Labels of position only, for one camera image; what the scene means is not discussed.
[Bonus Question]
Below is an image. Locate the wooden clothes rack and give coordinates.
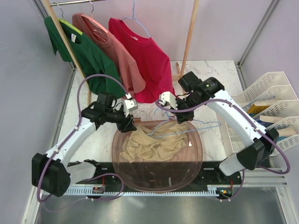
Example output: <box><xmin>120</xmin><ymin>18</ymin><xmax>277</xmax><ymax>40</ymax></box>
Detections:
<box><xmin>41</xmin><ymin>0</ymin><xmax>200</xmax><ymax>106</ymax></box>

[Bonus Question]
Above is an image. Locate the blue hanger under red shirt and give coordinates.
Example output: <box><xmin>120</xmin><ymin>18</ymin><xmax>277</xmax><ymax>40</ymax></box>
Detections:
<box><xmin>120</xmin><ymin>0</ymin><xmax>151</xmax><ymax>38</ymax></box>

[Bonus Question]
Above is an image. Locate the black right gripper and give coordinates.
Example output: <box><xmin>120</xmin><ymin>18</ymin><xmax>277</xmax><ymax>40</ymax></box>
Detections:
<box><xmin>170</xmin><ymin>95</ymin><xmax>202</xmax><ymax>123</ymax></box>

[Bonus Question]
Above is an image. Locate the light blue wire hanger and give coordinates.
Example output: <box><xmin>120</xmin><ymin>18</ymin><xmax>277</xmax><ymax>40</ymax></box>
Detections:
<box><xmin>147</xmin><ymin>112</ymin><xmax>222</xmax><ymax>139</ymax></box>

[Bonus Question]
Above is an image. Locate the red t shirt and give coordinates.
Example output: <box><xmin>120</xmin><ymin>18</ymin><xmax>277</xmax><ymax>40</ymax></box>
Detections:
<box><xmin>108</xmin><ymin>18</ymin><xmax>175</xmax><ymax>103</ymax></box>

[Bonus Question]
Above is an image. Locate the blue book lower slot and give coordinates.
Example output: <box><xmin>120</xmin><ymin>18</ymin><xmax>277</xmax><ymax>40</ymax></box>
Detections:
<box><xmin>277</xmin><ymin>127</ymin><xmax>297</xmax><ymax>142</ymax></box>

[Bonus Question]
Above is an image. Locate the blue yellow book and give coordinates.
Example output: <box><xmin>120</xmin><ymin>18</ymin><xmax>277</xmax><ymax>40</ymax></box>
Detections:
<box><xmin>247</xmin><ymin>99</ymin><xmax>280</xmax><ymax>117</ymax></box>

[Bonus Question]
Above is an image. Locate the white perforated file organizer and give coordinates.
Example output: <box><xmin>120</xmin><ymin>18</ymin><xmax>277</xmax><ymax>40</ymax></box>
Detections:
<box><xmin>224</xmin><ymin>71</ymin><xmax>299</xmax><ymax>152</ymax></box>

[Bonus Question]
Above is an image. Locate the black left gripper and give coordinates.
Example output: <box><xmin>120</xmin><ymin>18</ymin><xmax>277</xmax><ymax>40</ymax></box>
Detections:
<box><xmin>105</xmin><ymin>106</ymin><xmax>136</xmax><ymax>133</ymax></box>

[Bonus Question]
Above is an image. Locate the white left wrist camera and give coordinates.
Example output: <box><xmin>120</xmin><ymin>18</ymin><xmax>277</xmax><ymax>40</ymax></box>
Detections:
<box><xmin>123</xmin><ymin>99</ymin><xmax>138</xmax><ymax>117</ymax></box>

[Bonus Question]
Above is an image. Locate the green t shirt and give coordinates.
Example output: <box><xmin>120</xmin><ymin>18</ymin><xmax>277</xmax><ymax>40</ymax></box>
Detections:
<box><xmin>44</xmin><ymin>16</ymin><xmax>125</xmax><ymax>98</ymax></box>

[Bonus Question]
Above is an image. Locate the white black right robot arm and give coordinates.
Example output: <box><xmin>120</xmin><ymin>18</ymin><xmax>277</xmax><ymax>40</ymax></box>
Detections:
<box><xmin>177</xmin><ymin>72</ymin><xmax>278</xmax><ymax>184</ymax></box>

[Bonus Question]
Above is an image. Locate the salmon pink t shirt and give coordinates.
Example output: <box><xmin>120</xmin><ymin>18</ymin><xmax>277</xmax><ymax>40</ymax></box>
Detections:
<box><xmin>72</xmin><ymin>13</ymin><xmax>146</xmax><ymax>98</ymax></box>

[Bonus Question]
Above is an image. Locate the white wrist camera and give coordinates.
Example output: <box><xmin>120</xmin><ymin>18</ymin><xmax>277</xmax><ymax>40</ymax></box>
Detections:
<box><xmin>123</xmin><ymin>99</ymin><xmax>138</xmax><ymax>117</ymax></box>
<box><xmin>159</xmin><ymin>91</ymin><xmax>178</xmax><ymax>109</ymax></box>

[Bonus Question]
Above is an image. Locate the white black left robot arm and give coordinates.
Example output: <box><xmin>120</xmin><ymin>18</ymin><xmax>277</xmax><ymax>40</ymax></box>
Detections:
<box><xmin>32</xmin><ymin>93</ymin><xmax>138</xmax><ymax>197</ymax></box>

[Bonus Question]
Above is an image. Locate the beige t shirt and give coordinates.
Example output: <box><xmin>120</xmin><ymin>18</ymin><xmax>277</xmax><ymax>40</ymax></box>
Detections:
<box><xmin>120</xmin><ymin>122</ymin><xmax>188</xmax><ymax>163</ymax></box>

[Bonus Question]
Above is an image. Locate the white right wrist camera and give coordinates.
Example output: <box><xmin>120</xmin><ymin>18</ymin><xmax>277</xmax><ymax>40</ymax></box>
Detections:
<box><xmin>159</xmin><ymin>91</ymin><xmax>178</xmax><ymax>109</ymax></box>

